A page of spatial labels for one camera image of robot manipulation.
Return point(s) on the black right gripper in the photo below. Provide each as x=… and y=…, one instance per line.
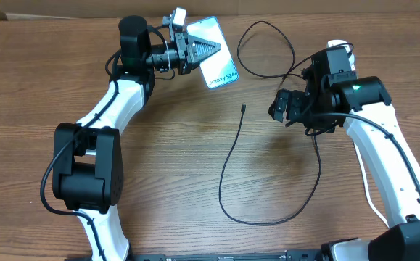
x=294, y=102

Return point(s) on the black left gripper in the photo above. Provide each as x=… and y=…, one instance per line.
x=186, y=45

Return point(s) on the blue-framed smartphone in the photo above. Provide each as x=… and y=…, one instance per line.
x=219, y=69

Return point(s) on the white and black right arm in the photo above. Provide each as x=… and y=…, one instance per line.
x=336, y=97

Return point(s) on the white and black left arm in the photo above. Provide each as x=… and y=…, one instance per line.
x=85, y=176

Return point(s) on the white charger plug adapter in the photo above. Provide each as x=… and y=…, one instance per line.
x=348, y=46

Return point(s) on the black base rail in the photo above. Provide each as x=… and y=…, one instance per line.
x=289, y=255

